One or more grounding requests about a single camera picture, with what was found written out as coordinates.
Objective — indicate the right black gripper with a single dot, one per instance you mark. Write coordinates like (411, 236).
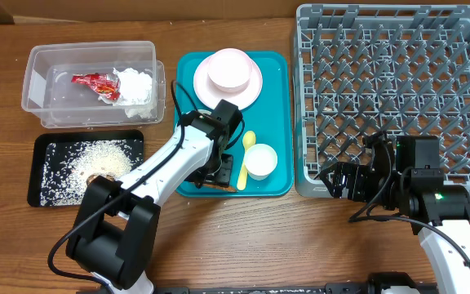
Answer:
(357, 175)

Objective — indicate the brown food scraps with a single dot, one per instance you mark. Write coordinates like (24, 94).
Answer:
(99, 178)

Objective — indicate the yellow plastic spoon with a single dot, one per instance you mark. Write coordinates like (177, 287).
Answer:
(248, 140)

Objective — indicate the clear plastic bin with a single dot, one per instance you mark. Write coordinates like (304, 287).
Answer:
(49, 93)

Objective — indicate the orange carrot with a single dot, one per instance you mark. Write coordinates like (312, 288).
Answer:
(227, 189)

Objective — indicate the white napkin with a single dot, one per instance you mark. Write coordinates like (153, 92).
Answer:
(136, 93)

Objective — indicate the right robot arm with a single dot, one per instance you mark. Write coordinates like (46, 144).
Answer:
(404, 182)

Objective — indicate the pale green cup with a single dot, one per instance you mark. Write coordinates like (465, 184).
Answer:
(261, 161)

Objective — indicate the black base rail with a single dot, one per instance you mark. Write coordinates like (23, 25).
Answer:
(259, 290)

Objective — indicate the pink bowl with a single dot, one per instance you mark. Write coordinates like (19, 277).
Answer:
(230, 69)

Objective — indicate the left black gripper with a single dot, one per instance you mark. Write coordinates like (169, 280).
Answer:
(223, 178)

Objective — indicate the black plastic tray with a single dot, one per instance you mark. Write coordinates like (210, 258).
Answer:
(40, 145)

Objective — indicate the red foil wrapper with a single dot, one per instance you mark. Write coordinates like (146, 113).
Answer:
(106, 85)

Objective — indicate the white rice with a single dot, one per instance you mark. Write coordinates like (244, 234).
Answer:
(69, 167)

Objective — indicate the grey dishwasher rack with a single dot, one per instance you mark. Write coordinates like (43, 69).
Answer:
(359, 69)

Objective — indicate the pink plate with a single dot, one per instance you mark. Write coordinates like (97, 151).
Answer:
(210, 95)

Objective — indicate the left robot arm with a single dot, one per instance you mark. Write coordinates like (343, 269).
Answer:
(115, 228)

